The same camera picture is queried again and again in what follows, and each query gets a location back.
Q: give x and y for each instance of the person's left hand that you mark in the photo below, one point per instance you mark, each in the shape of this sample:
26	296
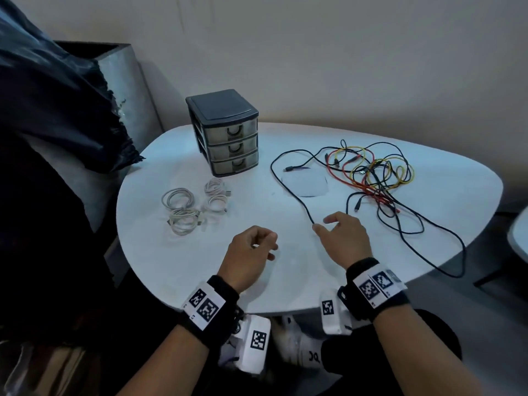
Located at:
243	255

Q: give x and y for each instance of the person's right hand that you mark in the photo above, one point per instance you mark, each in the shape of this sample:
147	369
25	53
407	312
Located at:
346	241

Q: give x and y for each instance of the person's left thumb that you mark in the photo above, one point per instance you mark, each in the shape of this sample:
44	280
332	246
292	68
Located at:
266	254

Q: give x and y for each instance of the person's right thumb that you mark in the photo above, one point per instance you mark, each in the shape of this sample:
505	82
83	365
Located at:
319	231

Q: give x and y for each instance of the person's left forearm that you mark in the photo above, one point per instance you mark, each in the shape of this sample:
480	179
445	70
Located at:
165	362

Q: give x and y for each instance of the person's right forearm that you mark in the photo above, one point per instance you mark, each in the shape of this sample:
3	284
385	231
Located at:
420	358

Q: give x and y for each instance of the clear plastic bag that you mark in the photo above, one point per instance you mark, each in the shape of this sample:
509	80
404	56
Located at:
309	185

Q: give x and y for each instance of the black left wristband with markers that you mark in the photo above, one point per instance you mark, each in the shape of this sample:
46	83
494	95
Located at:
222	290

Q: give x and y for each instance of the black wristband with markers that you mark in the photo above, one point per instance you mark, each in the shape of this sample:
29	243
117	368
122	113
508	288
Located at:
357	303
222	290

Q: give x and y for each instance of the black right wristband with markers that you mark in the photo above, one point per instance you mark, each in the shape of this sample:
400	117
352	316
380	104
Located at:
357	303

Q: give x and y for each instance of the white shoe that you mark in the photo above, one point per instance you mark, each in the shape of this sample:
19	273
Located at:
299	344

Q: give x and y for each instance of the translucent grey drawer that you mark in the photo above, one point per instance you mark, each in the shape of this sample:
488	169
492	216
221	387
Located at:
231	131
233	164
232	148

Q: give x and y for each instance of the person's black trousers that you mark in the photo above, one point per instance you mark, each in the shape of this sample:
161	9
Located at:
404	329

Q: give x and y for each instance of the grey three-drawer storage unit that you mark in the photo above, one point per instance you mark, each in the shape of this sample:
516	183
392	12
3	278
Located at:
218	107

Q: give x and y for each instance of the black table leg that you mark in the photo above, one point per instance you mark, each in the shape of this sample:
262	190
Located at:
493	277

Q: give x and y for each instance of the white side table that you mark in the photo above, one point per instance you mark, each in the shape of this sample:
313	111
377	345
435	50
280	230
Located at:
520	235

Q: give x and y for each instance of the black fabric bundle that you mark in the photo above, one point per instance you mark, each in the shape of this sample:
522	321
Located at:
45	251

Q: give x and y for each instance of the grey metal bin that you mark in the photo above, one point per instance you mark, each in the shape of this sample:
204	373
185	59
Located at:
123	82

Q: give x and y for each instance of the black plastic bag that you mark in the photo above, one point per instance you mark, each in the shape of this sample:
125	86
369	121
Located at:
57	98

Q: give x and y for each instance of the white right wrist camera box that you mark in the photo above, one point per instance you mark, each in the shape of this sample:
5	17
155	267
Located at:
335	319

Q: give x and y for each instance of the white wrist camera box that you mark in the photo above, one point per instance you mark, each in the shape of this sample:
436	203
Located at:
247	348
335	319

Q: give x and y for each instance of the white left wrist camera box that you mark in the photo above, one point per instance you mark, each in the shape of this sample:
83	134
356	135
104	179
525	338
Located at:
247	348

